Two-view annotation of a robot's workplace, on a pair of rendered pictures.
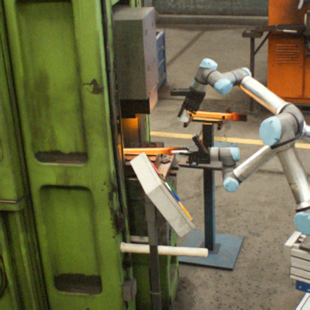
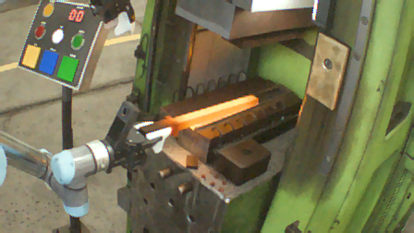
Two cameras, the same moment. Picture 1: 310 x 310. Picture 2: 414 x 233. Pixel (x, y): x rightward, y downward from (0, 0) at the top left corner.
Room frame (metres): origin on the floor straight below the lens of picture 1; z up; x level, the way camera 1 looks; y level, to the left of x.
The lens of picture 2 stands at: (3.53, -1.00, 1.71)
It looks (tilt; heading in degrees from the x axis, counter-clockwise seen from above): 31 degrees down; 119
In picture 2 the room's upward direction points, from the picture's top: 10 degrees clockwise
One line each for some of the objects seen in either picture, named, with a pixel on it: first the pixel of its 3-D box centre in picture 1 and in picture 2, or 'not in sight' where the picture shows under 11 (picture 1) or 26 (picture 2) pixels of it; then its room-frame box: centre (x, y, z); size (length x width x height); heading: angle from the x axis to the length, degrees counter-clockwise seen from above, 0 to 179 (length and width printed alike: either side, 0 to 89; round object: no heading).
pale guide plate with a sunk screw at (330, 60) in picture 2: not in sight; (328, 70); (3.26, 0.04, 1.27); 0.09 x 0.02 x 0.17; 167
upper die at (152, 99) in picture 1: (114, 98); (257, 3); (2.97, 0.19, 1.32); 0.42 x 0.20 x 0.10; 77
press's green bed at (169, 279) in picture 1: (129, 263); not in sight; (3.03, 0.19, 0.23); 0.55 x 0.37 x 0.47; 77
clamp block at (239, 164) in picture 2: (152, 149); (244, 162); (3.11, 0.01, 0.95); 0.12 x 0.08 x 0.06; 77
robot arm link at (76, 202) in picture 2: (229, 172); (71, 191); (2.85, -0.40, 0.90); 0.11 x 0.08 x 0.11; 175
